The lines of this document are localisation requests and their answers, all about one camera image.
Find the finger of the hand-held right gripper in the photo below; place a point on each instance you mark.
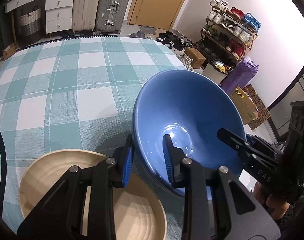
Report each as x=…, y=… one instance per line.
x=261, y=142
x=231, y=140

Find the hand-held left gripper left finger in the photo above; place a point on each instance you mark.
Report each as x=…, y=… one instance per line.
x=128, y=165

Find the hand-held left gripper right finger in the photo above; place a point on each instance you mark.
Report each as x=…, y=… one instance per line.
x=168, y=162

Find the cream round plate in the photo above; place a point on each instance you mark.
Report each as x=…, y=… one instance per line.
x=139, y=215

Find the person's right hand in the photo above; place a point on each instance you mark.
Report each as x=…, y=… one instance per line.
x=276, y=207

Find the open plain cardboard box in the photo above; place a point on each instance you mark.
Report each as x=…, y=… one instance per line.
x=244, y=110

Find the patterned cardboard box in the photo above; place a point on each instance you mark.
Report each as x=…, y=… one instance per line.
x=260, y=105

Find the purple bag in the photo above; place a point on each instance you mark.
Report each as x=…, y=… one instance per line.
x=241, y=75

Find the brown cardboard box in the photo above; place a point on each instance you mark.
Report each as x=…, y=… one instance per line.
x=195, y=57

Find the teal checked tablecloth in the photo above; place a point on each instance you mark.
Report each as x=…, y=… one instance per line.
x=67, y=92

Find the wooden shoe rack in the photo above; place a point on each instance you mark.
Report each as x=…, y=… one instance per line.
x=253, y=42

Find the loose shoes pile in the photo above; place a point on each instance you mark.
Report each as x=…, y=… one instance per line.
x=170, y=41

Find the grey floor cloth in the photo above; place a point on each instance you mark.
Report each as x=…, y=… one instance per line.
x=142, y=33

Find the silver suitcase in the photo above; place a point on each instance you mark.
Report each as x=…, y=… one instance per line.
x=104, y=17

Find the wooden door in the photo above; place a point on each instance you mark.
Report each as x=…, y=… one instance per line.
x=154, y=5

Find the small cardboard box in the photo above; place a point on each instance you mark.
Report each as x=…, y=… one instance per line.
x=9, y=52

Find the beige suitcase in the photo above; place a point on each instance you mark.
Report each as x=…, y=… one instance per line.
x=84, y=5

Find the woven two-tone basket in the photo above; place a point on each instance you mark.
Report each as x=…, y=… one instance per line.
x=29, y=22

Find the white desk with drawers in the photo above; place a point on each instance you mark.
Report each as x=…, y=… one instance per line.
x=59, y=2

